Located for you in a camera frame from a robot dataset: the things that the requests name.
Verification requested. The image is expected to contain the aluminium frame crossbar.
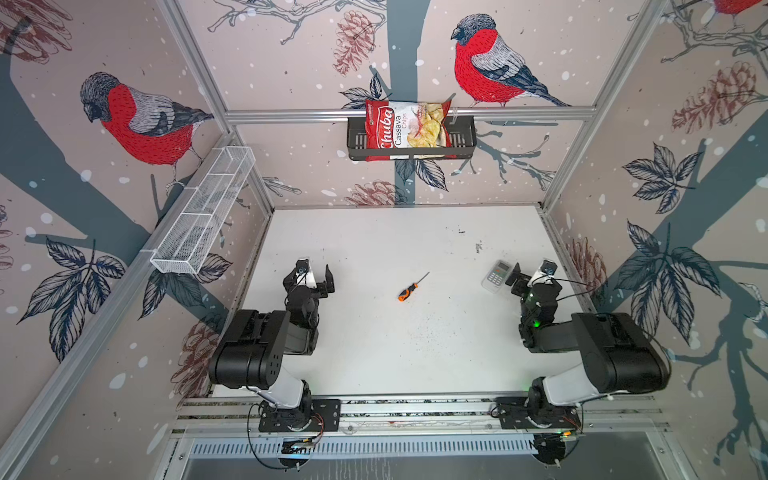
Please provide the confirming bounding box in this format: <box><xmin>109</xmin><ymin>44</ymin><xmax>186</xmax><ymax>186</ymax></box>
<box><xmin>225</xmin><ymin>106</ymin><xmax>597</xmax><ymax>125</ymax></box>

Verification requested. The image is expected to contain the black wall basket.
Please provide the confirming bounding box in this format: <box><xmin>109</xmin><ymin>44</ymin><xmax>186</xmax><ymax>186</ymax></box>
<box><xmin>346</xmin><ymin>116</ymin><xmax>477</xmax><ymax>161</ymax></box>

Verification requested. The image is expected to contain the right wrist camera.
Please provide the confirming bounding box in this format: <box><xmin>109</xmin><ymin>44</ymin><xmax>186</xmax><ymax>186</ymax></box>
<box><xmin>528</xmin><ymin>259</ymin><xmax>558</xmax><ymax>287</ymax></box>

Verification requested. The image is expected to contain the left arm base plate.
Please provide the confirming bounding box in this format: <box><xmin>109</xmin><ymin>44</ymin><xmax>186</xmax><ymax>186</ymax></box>
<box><xmin>258</xmin><ymin>399</ymin><xmax>341</xmax><ymax>433</ymax></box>

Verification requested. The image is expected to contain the white wire mesh shelf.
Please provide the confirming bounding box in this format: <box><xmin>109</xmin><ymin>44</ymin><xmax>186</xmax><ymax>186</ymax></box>
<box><xmin>150</xmin><ymin>146</ymin><xmax>255</xmax><ymax>275</ymax></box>

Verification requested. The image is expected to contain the orange black screwdriver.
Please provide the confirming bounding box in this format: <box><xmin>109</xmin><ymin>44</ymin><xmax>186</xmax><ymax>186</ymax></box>
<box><xmin>398</xmin><ymin>272</ymin><xmax>429</xmax><ymax>302</ymax></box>

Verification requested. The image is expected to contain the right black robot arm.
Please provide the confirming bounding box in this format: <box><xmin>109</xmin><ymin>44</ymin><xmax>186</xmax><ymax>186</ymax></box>
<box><xmin>487</xmin><ymin>259</ymin><xmax>671</xmax><ymax>429</ymax></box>

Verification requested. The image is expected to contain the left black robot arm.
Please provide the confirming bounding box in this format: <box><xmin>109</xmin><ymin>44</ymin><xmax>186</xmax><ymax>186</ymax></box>
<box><xmin>208</xmin><ymin>259</ymin><xmax>341</xmax><ymax>434</ymax></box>

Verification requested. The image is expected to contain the red cassava chips bag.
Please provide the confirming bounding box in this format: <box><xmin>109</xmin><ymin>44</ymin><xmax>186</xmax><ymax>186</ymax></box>
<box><xmin>365</xmin><ymin>100</ymin><xmax>452</xmax><ymax>150</ymax></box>

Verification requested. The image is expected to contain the white remote control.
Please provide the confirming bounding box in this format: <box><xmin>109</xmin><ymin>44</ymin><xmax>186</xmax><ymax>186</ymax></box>
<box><xmin>481</xmin><ymin>260</ymin><xmax>512</xmax><ymax>293</ymax></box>

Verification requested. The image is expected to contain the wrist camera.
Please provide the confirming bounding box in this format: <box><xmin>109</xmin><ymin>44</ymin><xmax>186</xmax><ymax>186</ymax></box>
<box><xmin>295</xmin><ymin>258</ymin><xmax>317</xmax><ymax>289</ymax></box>
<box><xmin>528</xmin><ymin>259</ymin><xmax>558</xmax><ymax>287</ymax></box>

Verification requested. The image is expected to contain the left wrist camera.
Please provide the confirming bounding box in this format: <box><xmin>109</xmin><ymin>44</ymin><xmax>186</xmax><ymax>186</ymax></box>
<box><xmin>295</xmin><ymin>258</ymin><xmax>317</xmax><ymax>289</ymax></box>

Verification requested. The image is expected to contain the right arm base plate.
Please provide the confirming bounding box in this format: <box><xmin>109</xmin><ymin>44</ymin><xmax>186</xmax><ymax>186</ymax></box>
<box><xmin>489</xmin><ymin>396</ymin><xmax>582</xmax><ymax>430</ymax></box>

